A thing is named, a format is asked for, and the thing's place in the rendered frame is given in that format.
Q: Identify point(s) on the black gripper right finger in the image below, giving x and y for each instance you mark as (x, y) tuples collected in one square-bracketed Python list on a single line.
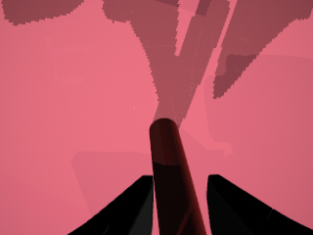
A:
[(233, 211)]

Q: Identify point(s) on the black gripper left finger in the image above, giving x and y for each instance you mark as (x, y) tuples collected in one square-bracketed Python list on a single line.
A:
[(131, 213)]

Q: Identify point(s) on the dark red peg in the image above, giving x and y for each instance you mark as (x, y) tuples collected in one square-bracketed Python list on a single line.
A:
[(178, 211)]

